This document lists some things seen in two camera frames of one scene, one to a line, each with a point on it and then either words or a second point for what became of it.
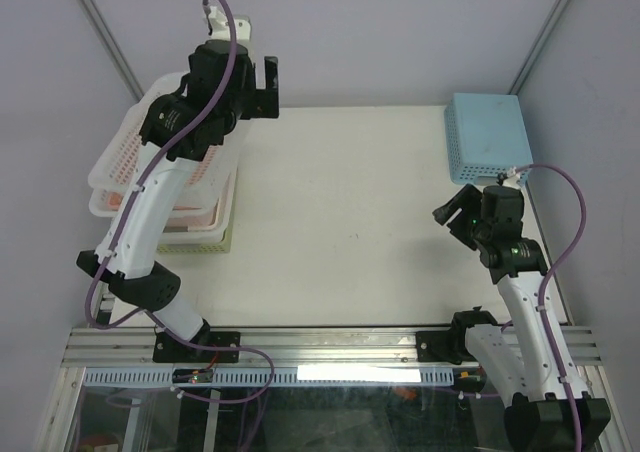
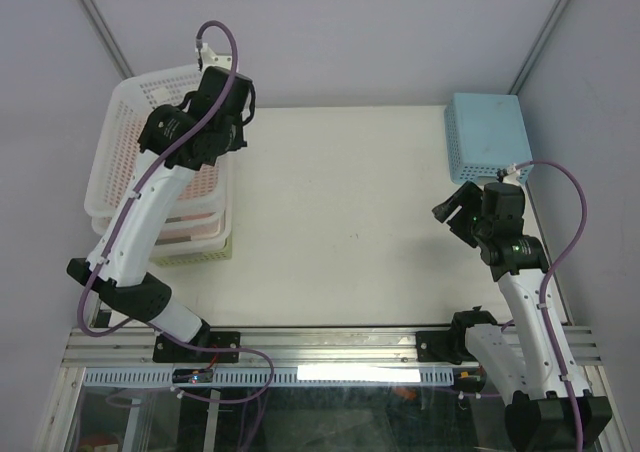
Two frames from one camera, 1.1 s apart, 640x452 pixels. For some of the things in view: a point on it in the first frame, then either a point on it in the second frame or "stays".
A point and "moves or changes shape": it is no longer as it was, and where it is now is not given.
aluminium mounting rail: x=290 y=347 stays
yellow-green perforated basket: x=220 y=246 → x=172 y=259
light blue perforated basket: x=486 y=135 stays
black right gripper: x=467 y=199 stays
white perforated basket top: x=124 y=156 moves or changes shape
